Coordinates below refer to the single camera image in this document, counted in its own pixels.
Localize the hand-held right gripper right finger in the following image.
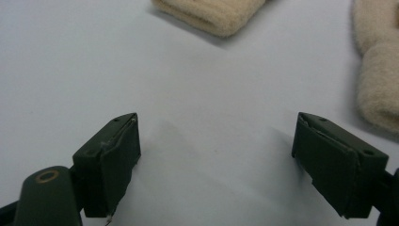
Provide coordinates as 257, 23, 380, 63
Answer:
291, 111, 390, 219

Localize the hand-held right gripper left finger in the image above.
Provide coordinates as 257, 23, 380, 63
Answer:
72, 112, 142, 219

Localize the beige knitted glove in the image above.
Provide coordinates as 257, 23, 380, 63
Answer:
352, 0, 399, 135
152, 0, 267, 39

